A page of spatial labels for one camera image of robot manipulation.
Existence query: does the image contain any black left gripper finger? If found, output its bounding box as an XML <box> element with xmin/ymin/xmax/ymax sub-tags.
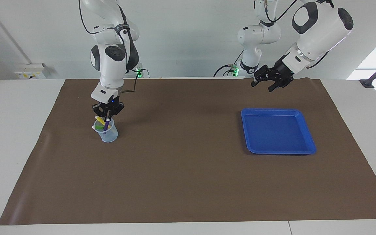
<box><xmin>251</xmin><ymin>65</ymin><xmax>270</xmax><ymax>88</ymax></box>
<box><xmin>268</xmin><ymin>81</ymin><xmax>287</xmax><ymax>93</ymax></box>

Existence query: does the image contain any blue plastic tray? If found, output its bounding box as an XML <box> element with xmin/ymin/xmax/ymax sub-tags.
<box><xmin>241</xmin><ymin>108</ymin><xmax>317</xmax><ymax>155</ymax></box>

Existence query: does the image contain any clear plastic cup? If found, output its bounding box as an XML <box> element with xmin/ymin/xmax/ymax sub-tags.
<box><xmin>93</xmin><ymin>118</ymin><xmax>119</xmax><ymax>143</ymax></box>

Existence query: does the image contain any brown table mat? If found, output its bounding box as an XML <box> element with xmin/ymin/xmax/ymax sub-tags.
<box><xmin>0</xmin><ymin>78</ymin><xmax>376</xmax><ymax>226</ymax></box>

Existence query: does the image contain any black base cable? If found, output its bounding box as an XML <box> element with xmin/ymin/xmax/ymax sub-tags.
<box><xmin>214</xmin><ymin>48</ymin><xmax>244</xmax><ymax>77</ymax></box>

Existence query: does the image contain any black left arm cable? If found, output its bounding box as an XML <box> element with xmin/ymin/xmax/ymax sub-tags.
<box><xmin>254</xmin><ymin>0</ymin><xmax>330</xmax><ymax>70</ymax></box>

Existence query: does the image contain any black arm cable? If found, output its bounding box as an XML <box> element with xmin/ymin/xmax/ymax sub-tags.
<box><xmin>78</xmin><ymin>0</ymin><xmax>150</xmax><ymax>95</ymax></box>
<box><xmin>254</xmin><ymin>0</ymin><xmax>330</xmax><ymax>70</ymax></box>

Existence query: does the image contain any white wall socket box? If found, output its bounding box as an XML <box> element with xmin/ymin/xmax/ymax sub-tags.
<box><xmin>14</xmin><ymin>63</ymin><xmax>48</xmax><ymax>80</ymax></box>

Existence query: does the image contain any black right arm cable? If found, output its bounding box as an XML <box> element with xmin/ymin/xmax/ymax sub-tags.
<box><xmin>78</xmin><ymin>0</ymin><xmax>150</xmax><ymax>95</ymax></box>

